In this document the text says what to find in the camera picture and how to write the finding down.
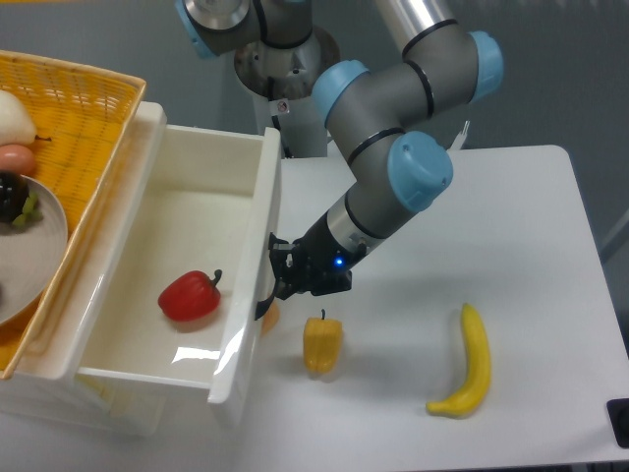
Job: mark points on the grey round plate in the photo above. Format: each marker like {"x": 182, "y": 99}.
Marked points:
{"x": 31, "y": 255}

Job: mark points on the black top drawer handle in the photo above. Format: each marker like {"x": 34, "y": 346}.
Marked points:
{"x": 263, "y": 306}

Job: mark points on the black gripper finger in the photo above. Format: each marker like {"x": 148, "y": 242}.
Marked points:
{"x": 331, "y": 283}
{"x": 279, "y": 252}

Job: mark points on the dark toy grapes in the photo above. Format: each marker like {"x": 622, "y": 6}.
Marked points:
{"x": 19, "y": 203}

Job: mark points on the white toy pear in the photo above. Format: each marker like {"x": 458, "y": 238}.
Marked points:
{"x": 17, "y": 127}

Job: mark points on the pink toy sausage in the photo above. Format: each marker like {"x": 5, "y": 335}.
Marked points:
{"x": 18, "y": 159}

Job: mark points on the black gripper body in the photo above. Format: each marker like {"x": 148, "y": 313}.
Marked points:
{"x": 318, "y": 251}

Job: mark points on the yellow toy banana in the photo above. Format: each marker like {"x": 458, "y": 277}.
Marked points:
{"x": 472, "y": 392}

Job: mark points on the black object at edge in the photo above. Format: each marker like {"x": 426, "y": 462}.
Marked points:
{"x": 618, "y": 413}

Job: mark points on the white metal table bracket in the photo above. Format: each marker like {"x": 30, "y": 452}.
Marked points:
{"x": 461, "y": 137}

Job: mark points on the white top drawer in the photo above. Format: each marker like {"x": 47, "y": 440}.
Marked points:
{"x": 211, "y": 200}

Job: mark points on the red toy bell pepper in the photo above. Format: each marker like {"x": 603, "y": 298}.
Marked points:
{"x": 191, "y": 296}

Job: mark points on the yellow woven basket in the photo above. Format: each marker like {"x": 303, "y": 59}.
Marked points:
{"x": 86, "y": 112}

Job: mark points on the white drawer cabinet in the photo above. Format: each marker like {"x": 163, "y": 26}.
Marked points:
{"x": 47, "y": 382}

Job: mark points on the toy bread pastry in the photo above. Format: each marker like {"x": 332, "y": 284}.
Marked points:
{"x": 270, "y": 319}

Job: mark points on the yellow toy bell pepper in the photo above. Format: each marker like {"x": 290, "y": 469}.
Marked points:
{"x": 322, "y": 343}

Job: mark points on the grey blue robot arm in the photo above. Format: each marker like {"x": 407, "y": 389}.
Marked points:
{"x": 371, "y": 117}

